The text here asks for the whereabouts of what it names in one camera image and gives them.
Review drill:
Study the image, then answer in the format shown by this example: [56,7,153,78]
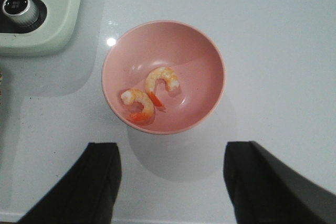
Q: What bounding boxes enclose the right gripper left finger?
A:
[18,143,122,223]

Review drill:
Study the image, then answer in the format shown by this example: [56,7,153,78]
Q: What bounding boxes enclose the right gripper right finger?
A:
[223,141,335,223]

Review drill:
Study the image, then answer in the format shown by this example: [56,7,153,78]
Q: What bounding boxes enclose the shrimp nearer bowl rim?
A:
[120,89,154,122]

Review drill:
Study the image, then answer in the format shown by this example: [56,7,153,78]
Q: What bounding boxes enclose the shrimp nearer bowl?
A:
[145,67,180,107]

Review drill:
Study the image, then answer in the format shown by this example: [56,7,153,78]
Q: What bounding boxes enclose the pink bowl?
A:
[102,20,226,134]

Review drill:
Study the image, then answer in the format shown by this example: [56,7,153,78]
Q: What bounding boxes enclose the light green breakfast maker base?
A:
[1,0,81,57]

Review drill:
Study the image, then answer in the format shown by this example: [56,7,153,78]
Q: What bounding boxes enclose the right silver control knob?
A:
[2,0,39,27]

